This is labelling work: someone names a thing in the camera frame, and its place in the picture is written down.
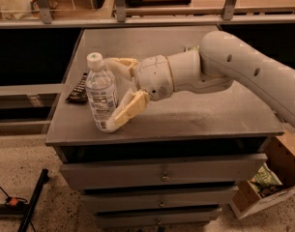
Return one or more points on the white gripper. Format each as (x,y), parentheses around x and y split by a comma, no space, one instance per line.
(153,75)

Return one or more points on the clear plastic water bottle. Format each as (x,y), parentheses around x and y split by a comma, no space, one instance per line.
(101,90)

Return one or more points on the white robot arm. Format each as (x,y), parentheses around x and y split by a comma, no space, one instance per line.
(219,60)

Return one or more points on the black remote control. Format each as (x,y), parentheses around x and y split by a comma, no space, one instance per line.
(78,94)

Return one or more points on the green snack bag on table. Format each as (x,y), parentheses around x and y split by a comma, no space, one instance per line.
(189,48)

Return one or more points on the grey drawer cabinet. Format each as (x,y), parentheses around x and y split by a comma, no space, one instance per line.
(187,125)

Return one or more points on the top grey drawer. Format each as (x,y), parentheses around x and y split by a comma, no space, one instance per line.
(157,172)

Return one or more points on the grey drawer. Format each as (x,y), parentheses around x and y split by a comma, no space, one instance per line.
(160,217)
(157,199)
(157,172)

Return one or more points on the middle grey drawer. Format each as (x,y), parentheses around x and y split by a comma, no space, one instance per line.
(157,199)

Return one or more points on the bottom grey drawer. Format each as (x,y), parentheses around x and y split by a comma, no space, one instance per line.
(160,217)

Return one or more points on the green snack bag in box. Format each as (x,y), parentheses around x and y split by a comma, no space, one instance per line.
(265,181)

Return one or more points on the cardboard box on floor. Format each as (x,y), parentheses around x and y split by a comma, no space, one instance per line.
(281,160)

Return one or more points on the black metal stand base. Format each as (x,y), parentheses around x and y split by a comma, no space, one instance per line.
(18,207)

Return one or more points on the grey metal shelf rail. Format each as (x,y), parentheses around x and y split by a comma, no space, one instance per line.
(83,13)

